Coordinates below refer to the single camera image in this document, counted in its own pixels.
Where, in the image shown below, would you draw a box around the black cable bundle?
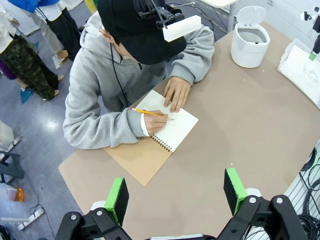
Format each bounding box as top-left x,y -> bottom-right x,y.
298,147 -> 320,240

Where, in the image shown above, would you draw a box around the person right forearm grey sleeve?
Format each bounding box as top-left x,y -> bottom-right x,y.
99,108 -> 151,149

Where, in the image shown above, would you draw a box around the person left hand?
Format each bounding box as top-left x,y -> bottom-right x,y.
163,76 -> 192,113

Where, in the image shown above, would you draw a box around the mannequin white shirt beige trousers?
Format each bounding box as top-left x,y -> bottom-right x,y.
32,0 -> 85,62

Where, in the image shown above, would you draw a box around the white head-mounted camera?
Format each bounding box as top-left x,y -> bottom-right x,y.
136,0 -> 202,43

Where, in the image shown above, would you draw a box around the person right hand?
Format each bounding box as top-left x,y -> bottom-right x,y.
143,109 -> 170,137

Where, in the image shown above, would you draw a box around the large white rounded table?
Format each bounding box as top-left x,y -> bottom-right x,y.
199,0 -> 238,33

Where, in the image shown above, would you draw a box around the thin black headset cord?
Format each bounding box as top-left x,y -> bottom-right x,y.
109,42 -> 129,108

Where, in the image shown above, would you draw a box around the person head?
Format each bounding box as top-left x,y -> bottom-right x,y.
99,28 -> 143,65

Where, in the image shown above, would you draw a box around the white perforated plastic basket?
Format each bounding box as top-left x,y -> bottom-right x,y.
277,37 -> 320,109

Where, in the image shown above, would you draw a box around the small white trash bin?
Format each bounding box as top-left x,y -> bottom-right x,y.
230,5 -> 271,69

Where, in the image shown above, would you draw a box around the grey stool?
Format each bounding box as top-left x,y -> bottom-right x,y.
0,149 -> 25,186

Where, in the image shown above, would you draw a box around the mannequin in blue shirt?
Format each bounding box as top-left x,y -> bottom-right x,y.
7,0 -> 82,62

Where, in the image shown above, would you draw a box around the grey hooded sweatshirt torso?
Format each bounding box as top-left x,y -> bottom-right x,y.
62,11 -> 216,150

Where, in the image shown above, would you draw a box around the black cap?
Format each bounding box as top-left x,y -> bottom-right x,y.
96,0 -> 188,66

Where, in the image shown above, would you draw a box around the white storage box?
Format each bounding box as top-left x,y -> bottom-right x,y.
0,120 -> 16,149

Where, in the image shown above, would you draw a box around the spiral sketchbook with brown cover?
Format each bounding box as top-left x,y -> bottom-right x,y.
103,89 -> 200,187

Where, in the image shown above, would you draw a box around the white scribbled paper sheet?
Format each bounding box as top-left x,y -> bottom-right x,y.
287,44 -> 320,101

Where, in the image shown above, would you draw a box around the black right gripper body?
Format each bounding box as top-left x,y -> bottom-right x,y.
312,6 -> 320,33

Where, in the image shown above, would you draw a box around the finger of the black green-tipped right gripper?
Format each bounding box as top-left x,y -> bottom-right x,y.
309,33 -> 320,62

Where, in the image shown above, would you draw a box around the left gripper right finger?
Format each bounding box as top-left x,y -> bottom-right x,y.
216,167 -> 308,240

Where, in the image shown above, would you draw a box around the person left forearm grey sleeve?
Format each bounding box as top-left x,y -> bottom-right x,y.
171,48 -> 216,86

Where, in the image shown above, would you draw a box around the yellow pencil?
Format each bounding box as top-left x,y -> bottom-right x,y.
129,107 -> 175,121

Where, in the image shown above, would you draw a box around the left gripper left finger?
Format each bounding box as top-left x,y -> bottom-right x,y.
54,177 -> 133,240

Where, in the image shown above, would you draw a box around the mannequin cream cardigan camo trousers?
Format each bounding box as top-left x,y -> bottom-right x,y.
0,4 -> 61,101

